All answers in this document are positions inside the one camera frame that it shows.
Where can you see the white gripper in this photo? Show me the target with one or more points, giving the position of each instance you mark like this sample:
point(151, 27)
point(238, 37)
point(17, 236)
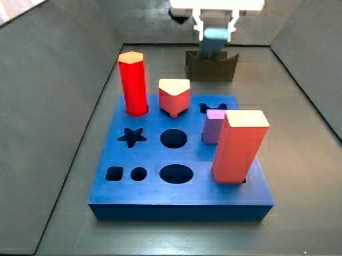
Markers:
point(198, 5)

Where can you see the light blue square-circle object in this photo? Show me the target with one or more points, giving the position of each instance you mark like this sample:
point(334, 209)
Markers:
point(212, 43)

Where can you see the black curved fixture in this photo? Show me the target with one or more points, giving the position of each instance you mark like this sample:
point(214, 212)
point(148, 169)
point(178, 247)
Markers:
point(210, 70)

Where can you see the purple square peg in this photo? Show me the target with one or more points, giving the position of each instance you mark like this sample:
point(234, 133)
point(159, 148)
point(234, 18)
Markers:
point(212, 125)

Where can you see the red pentagon peg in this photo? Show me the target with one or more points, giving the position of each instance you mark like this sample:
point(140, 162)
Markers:
point(173, 95)

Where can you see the red hexagonal peg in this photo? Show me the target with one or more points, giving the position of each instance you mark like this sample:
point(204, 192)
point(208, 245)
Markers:
point(132, 75)

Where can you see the orange rectangular peg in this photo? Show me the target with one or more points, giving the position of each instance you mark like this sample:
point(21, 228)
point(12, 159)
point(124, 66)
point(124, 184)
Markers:
point(242, 134)

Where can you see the blue shape sorter base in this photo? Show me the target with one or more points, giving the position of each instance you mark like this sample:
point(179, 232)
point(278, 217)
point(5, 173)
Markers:
point(153, 175)

